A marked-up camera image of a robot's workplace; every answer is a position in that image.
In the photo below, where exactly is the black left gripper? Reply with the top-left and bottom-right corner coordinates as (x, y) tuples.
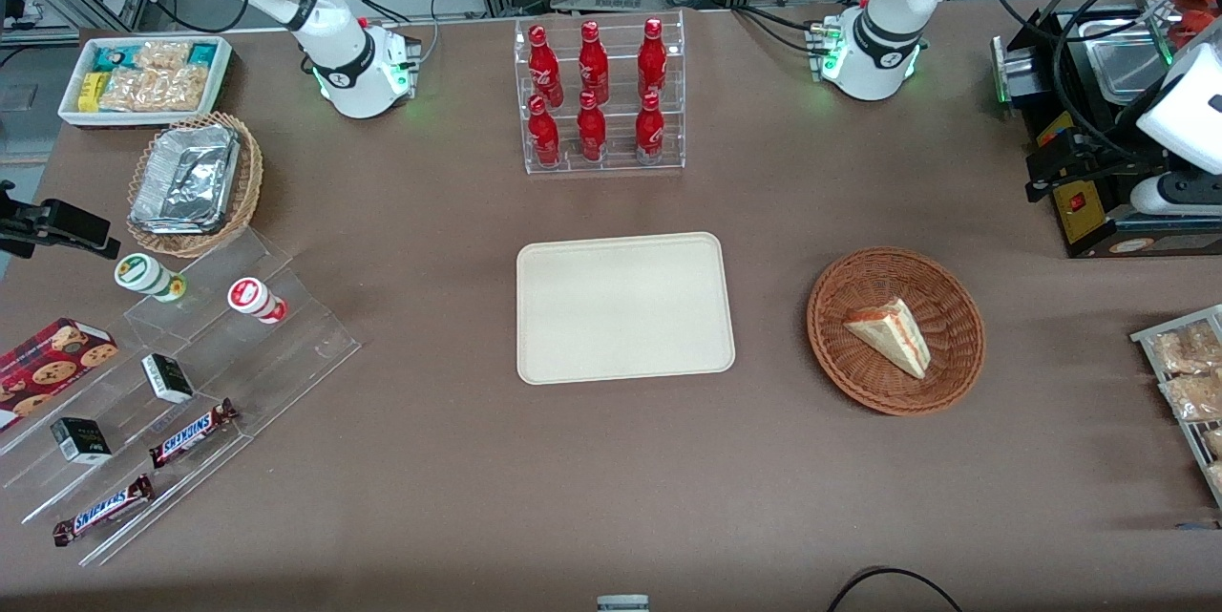
(1026, 129), (1113, 204)

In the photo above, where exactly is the triangular sandwich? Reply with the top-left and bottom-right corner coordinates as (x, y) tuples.
(843, 298), (932, 380)

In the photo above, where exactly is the tray of packaged snacks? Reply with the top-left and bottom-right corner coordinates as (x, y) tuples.
(1130, 304), (1222, 509)

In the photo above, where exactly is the round brown wicker basket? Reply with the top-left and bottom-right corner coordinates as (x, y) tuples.
(807, 247), (986, 417)

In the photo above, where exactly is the beige plastic tray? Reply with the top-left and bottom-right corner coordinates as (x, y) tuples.
(516, 231), (737, 386)

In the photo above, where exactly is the oval light wicker basket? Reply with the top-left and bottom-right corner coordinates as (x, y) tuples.
(126, 111), (264, 259)

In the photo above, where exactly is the black food warmer machine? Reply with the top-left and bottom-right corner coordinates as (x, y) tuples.
(991, 0), (1222, 260)

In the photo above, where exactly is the steel warmer pan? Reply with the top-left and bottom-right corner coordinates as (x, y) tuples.
(1086, 18), (1180, 105)

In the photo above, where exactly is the clear acrylic bottle rack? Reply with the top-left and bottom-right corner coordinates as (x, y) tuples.
(514, 10), (686, 176)

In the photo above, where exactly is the red soda bottle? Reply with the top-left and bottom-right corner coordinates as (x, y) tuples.
(578, 20), (610, 105)
(635, 92), (666, 165)
(577, 90), (608, 163)
(528, 25), (564, 108)
(637, 17), (668, 101)
(527, 95), (561, 168)

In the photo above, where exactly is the clear acrylic stepped stand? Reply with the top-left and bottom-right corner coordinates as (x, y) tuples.
(0, 228), (362, 568)

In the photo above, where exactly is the red lid snack cup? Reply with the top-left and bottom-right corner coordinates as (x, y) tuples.
(226, 277), (288, 325)

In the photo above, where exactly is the white rectangular snack bin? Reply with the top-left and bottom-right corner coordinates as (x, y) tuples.
(57, 35), (234, 129)

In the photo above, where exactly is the silver foil container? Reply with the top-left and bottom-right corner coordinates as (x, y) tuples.
(129, 124), (241, 236)

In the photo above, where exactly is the clear bag of crackers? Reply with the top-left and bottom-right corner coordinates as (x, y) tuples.
(132, 40), (193, 71)
(98, 66), (209, 114)

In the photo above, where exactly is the snickers chocolate bar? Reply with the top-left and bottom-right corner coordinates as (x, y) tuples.
(52, 474), (156, 548)
(148, 398), (240, 471)

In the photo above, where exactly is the small dark green box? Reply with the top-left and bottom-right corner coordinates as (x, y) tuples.
(50, 417), (113, 466)
(141, 353), (196, 405)

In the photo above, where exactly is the green lid snack cup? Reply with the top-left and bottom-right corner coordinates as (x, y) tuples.
(114, 252), (187, 304)

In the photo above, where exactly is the red cookie box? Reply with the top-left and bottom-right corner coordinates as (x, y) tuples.
(0, 317), (120, 433)

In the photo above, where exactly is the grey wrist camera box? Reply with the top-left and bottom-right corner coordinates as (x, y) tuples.
(1130, 171), (1222, 218)

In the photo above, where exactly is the black cable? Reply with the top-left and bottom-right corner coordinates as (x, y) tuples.
(825, 566), (966, 612)

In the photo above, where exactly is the black clamp mount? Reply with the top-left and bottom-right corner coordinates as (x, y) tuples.
(0, 180), (122, 261)

